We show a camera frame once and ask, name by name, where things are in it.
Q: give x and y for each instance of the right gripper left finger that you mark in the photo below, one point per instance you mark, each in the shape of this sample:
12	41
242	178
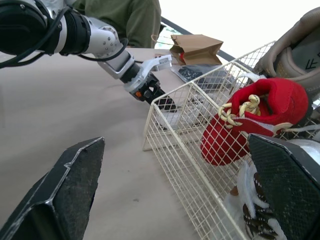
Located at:
62	190

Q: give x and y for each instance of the red small shoe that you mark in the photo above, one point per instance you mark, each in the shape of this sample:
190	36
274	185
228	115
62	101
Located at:
225	142

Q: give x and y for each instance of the person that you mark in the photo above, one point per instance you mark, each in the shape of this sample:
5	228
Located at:
130	22

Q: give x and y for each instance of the white shoe with dark laces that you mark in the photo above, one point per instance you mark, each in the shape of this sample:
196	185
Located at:
250	200

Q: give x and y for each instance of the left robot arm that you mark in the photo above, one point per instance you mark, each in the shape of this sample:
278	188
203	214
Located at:
75	32

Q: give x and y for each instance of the brown paper bag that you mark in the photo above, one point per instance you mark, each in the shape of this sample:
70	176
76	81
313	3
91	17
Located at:
200	50

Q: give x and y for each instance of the black plastic pack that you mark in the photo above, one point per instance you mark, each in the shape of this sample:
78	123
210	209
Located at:
192	71

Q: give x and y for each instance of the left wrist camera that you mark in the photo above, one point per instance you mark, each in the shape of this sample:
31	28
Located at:
161	61

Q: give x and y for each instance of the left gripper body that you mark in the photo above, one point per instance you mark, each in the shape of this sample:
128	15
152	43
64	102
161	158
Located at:
147	90

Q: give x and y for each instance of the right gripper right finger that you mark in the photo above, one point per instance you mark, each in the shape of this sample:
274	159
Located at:
282	180

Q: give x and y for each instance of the large tan shoe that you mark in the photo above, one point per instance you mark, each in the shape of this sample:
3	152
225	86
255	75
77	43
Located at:
295	55

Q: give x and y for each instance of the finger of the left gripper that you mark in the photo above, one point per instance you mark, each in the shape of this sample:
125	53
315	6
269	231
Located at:
166	103

